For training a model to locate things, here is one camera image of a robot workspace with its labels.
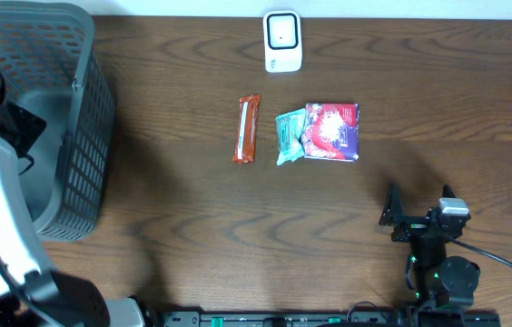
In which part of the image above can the grey plastic basket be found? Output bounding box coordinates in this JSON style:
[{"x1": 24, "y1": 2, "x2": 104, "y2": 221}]
[{"x1": 0, "y1": 1, "x2": 116, "y2": 242}]

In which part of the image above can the white barcode scanner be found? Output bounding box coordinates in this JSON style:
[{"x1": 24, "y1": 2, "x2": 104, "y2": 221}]
[{"x1": 262, "y1": 10, "x2": 303, "y2": 74}]

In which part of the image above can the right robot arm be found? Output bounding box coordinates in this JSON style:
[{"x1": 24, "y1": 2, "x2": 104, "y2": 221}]
[{"x1": 379, "y1": 184, "x2": 480, "y2": 310}]

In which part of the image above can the green wipes packet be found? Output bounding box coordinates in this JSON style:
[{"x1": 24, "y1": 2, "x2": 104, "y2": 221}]
[{"x1": 276, "y1": 108, "x2": 306, "y2": 165}]

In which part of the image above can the purple red snack pack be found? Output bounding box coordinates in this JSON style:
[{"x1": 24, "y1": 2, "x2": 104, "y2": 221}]
[{"x1": 300, "y1": 103, "x2": 359, "y2": 162}]

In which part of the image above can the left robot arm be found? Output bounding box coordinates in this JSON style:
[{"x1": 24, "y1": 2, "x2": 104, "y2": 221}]
[{"x1": 0, "y1": 72, "x2": 397, "y2": 326}]

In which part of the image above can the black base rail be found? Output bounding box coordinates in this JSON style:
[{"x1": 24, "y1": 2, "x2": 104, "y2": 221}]
[{"x1": 161, "y1": 307, "x2": 501, "y2": 327}]

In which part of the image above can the orange snack bar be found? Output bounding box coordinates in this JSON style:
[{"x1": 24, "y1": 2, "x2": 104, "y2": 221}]
[{"x1": 233, "y1": 94, "x2": 261, "y2": 164}]

